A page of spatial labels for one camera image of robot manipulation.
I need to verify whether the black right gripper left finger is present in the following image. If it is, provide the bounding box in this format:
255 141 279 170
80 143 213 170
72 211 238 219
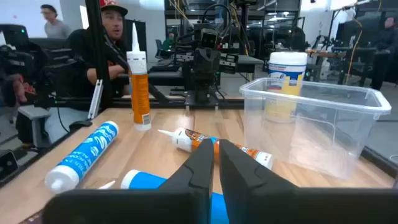
42 139 215 224

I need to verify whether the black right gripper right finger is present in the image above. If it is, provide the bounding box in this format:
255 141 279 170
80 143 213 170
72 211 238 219
219 139 398 224

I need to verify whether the blue white silicone tube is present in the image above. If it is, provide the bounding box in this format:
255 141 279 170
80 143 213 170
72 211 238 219
120 169 229 224
44 120 120 194

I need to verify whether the Lysol wipes canister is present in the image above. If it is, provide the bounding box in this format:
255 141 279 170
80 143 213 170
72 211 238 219
266 51 308 124

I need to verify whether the person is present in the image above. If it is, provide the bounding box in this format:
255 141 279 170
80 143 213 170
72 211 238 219
66 0 133 98
40 4 72 40
371 17 398 91
161 33 175 51

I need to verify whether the clear plastic bin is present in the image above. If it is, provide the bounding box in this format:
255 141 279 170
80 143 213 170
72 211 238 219
239 77 392 180

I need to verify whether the silver aluminium bar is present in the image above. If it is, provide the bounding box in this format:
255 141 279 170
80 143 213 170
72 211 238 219
87 79 104 120

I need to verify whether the grey step stool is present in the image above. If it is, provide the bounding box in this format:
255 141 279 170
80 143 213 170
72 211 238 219
17 105 52 149

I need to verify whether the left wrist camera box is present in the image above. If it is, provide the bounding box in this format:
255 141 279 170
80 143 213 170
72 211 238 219
200 28 219 49

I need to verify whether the black table frame rail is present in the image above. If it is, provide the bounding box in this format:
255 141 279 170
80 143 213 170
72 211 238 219
55 96 246 110

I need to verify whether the black aluminium frame post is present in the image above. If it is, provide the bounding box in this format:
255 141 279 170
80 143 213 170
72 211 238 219
85 0 113 110

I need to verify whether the yellow hanging cable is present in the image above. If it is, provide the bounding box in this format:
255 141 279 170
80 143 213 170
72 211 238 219
345 29 363 85

